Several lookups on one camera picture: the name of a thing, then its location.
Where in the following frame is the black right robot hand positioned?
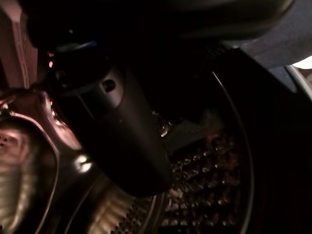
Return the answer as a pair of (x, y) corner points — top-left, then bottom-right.
(19, 0), (295, 196)

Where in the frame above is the plain black garment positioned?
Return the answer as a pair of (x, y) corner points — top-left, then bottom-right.
(216, 0), (312, 71)

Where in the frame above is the dark grey washing machine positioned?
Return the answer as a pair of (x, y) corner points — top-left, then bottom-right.
(0, 0), (312, 234)

